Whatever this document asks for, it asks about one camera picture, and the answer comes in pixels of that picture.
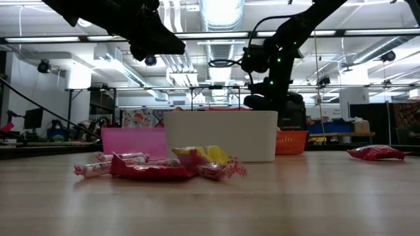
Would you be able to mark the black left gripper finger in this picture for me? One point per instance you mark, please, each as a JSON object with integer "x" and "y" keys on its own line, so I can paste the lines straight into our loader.
{"x": 169, "y": 38}
{"x": 160, "y": 48}

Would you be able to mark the yellow candy pack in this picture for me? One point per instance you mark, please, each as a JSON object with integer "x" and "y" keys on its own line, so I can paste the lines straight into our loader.
{"x": 210, "y": 154}

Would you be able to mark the pink Smarties candy roll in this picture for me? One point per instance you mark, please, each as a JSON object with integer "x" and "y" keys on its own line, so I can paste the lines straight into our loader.
{"x": 136, "y": 161}
{"x": 165, "y": 162}
{"x": 131, "y": 154}
{"x": 105, "y": 157}
{"x": 93, "y": 169}
{"x": 218, "y": 170}

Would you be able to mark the red Skittles candy pack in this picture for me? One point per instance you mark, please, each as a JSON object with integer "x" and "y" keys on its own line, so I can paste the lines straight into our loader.
{"x": 147, "y": 171}
{"x": 377, "y": 153}

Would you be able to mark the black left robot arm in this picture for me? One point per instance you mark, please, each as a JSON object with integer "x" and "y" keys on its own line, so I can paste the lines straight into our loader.
{"x": 98, "y": 16}

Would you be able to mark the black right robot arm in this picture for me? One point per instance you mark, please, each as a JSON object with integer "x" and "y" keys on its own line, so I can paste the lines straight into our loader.
{"x": 315, "y": 16}

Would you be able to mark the large black screen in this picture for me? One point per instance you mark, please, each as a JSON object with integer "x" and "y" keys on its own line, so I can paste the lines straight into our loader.
{"x": 300, "y": 119}

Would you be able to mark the small orange mesh basket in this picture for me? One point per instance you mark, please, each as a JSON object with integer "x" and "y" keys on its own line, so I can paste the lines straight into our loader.
{"x": 290, "y": 142}

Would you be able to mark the white ceiling light bar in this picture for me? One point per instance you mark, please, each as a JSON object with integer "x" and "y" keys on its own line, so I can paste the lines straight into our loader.
{"x": 380, "y": 31}
{"x": 325, "y": 32}
{"x": 42, "y": 39}
{"x": 216, "y": 34}

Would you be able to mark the blue storage bin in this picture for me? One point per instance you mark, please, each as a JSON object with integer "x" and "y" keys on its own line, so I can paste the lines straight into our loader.
{"x": 331, "y": 128}

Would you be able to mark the white plastic bin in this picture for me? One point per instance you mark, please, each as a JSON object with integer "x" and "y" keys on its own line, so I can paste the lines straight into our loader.
{"x": 229, "y": 134}

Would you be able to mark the wooden shelf board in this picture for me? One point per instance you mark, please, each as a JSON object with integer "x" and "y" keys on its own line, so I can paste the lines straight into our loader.
{"x": 341, "y": 134}

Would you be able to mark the colourful patterned poster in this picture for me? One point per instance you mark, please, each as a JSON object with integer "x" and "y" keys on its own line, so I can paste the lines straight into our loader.
{"x": 138, "y": 118}

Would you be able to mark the brown cardboard box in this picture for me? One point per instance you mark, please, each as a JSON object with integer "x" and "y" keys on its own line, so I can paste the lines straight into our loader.
{"x": 361, "y": 126}

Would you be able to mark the black horizontal beam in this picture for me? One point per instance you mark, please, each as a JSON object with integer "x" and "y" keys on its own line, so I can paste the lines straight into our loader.
{"x": 340, "y": 32}

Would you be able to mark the pink translucent plastic bin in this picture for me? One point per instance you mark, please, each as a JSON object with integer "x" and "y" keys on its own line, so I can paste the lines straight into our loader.
{"x": 134, "y": 141}

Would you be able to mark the dark patterned hanging rug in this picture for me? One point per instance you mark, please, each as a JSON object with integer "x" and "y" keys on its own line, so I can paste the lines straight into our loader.
{"x": 408, "y": 124}

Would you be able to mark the black computer monitor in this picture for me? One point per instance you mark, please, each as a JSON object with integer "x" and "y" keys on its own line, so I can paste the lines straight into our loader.
{"x": 33, "y": 118}

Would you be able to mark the black ceiling-mounted camera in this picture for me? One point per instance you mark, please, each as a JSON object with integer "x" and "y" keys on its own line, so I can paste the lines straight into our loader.
{"x": 151, "y": 61}
{"x": 388, "y": 55}
{"x": 43, "y": 66}
{"x": 324, "y": 80}

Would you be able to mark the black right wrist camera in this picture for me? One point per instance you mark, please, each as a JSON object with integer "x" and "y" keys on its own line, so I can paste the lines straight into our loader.
{"x": 257, "y": 59}

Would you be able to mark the silver ceiling air duct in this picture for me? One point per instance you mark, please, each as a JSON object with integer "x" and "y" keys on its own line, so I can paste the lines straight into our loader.
{"x": 221, "y": 16}

